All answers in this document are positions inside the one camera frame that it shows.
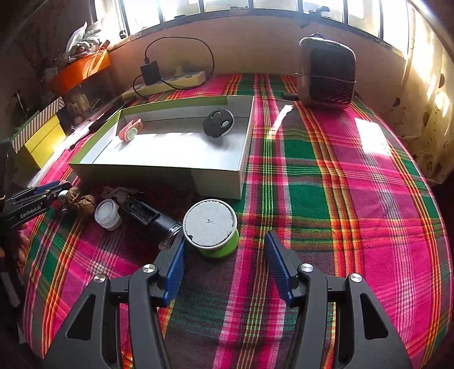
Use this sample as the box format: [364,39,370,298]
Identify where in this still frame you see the person's left hand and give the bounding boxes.
[16,230,32,269]

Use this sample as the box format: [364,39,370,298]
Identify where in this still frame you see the black round gadget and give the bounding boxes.
[203,108,235,139]

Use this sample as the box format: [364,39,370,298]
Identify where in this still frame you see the pink green clip holder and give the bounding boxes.
[118,119,143,142]

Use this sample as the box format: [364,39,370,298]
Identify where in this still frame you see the black charger adapter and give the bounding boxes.
[141,60,161,85]

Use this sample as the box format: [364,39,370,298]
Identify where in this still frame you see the orange box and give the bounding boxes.
[46,50,112,96]

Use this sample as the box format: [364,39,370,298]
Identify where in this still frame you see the white cardboard box green rim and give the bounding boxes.
[68,95,256,200]

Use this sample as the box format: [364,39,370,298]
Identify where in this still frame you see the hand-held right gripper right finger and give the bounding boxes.
[266,230,414,369]

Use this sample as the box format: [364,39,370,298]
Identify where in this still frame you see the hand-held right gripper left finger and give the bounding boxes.
[43,232,188,369]

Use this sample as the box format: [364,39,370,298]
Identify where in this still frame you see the yellow box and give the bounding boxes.
[23,115,68,169]

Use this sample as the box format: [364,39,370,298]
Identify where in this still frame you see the cream power strip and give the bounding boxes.
[121,87,142,103]
[136,70,207,96]

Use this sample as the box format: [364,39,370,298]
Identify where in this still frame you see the white plastic bag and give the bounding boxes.
[66,21,107,59]

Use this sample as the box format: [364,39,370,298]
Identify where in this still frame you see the black charger cable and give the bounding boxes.
[133,36,215,96]

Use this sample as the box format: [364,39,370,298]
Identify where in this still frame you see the black window handle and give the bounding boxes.
[304,5,331,28]

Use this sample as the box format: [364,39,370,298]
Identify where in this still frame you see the brown walnut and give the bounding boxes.
[76,194,96,213]
[66,187,83,211]

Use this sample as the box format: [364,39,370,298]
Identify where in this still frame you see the window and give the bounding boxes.
[94,0,412,47]

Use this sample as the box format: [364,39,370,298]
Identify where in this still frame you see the plaid blanket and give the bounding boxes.
[14,73,448,369]

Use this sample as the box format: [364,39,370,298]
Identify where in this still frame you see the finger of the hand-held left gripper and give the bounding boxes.
[6,181,72,208]
[3,191,70,225]

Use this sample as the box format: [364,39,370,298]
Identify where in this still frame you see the striped box lid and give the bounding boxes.
[10,97,66,154]

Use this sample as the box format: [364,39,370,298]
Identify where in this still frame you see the small fan heater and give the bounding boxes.
[294,33,357,110]

